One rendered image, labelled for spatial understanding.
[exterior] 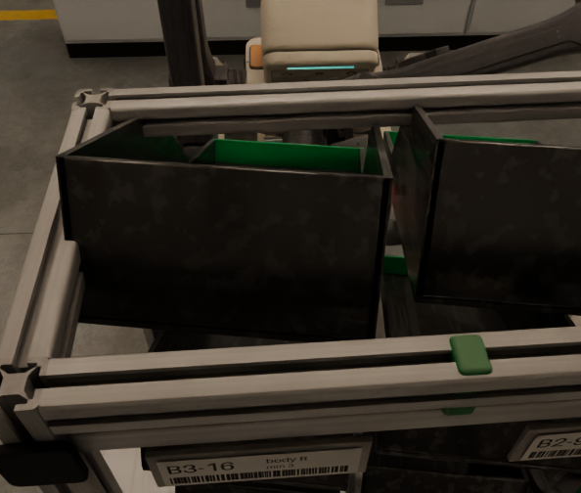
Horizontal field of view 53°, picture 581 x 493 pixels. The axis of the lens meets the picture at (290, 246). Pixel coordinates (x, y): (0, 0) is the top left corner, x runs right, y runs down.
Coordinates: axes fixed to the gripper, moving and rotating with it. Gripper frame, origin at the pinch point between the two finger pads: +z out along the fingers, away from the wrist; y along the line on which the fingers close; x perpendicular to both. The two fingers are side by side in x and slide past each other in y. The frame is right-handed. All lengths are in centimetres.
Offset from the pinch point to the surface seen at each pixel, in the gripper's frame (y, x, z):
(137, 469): -25, 36, 31
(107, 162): -6, -48, 14
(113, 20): -123, 211, -195
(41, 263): -8, -47, 17
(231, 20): -56, 215, -203
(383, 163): 5.1, -47.0, 12.3
